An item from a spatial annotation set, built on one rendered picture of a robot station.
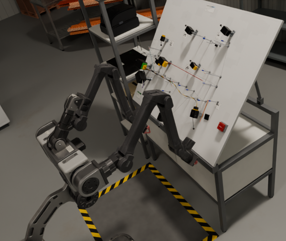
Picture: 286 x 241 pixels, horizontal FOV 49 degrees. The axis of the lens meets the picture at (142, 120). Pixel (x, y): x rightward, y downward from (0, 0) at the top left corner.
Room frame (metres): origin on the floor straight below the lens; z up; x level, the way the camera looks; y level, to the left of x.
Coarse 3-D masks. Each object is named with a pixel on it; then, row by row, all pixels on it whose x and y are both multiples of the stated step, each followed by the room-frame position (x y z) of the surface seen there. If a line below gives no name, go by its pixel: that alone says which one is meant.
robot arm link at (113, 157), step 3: (117, 153) 1.18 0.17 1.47; (120, 153) 1.18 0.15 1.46; (108, 156) 1.17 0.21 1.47; (111, 156) 1.16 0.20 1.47; (114, 156) 1.16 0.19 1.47; (117, 156) 1.16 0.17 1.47; (120, 156) 1.15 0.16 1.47; (123, 156) 1.15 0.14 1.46; (111, 159) 1.14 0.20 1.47; (114, 159) 1.13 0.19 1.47; (117, 159) 1.13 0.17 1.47; (114, 162) 1.12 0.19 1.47; (117, 162) 1.13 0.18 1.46; (117, 168) 1.12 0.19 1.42
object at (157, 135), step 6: (150, 120) 2.34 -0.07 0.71; (150, 126) 2.37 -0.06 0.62; (156, 126) 2.25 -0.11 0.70; (150, 132) 2.41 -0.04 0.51; (156, 132) 2.28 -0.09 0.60; (162, 132) 2.15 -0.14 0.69; (156, 138) 2.31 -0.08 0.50; (162, 138) 2.18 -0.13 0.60; (162, 144) 2.21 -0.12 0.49; (168, 144) 2.10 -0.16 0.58; (168, 150) 2.12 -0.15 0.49; (174, 156) 2.03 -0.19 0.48
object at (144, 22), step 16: (80, 0) 3.10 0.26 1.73; (96, 0) 2.65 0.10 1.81; (144, 16) 2.98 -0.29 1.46; (96, 32) 2.93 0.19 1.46; (112, 32) 2.59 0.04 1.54; (128, 32) 2.71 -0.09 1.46; (144, 32) 2.70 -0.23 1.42; (96, 48) 3.10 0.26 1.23; (128, 80) 2.61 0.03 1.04; (112, 96) 3.08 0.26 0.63; (128, 96) 2.59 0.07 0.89; (128, 128) 2.92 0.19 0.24; (144, 144) 2.59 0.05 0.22
